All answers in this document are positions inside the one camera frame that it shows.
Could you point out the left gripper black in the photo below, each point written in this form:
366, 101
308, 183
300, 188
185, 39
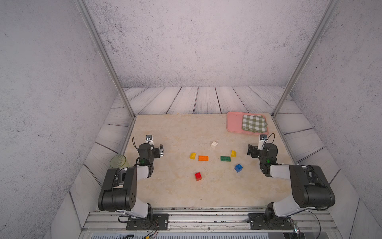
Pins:
157, 154

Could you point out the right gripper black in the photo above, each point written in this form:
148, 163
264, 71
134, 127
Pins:
255, 151

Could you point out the blue lego brick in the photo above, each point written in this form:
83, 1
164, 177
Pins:
238, 168

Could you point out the green lego plate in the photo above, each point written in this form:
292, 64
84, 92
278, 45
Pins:
225, 158

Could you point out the orange lego plate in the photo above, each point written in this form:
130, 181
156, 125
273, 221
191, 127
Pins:
203, 158

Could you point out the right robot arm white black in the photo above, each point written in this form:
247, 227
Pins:
309, 186

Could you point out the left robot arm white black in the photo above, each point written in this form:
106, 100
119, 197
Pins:
119, 189

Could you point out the red lego brick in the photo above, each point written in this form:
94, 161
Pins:
198, 176

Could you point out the green checkered cloth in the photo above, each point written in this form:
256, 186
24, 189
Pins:
254, 123

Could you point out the pink tray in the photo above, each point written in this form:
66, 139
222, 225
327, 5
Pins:
234, 123

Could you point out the green translucent cup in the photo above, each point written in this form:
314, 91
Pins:
119, 161

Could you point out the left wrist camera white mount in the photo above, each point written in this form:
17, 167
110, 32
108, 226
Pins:
149, 139

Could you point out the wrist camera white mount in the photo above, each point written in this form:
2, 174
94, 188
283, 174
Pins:
262, 139
149, 139

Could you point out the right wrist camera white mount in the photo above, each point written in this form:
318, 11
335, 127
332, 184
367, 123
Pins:
262, 139

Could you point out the right camera cable black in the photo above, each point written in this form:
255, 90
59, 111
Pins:
271, 138

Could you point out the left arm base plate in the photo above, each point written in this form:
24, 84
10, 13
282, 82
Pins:
159, 222

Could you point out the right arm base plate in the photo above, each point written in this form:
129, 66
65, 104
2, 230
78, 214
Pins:
263, 221

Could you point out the aluminium rail front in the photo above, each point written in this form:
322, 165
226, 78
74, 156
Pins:
211, 223

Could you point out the right aluminium frame post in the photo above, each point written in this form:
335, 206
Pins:
317, 34

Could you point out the aluminium frame post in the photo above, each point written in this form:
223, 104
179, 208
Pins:
84, 11
317, 34

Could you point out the left aluminium frame post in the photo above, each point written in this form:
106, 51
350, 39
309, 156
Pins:
84, 11

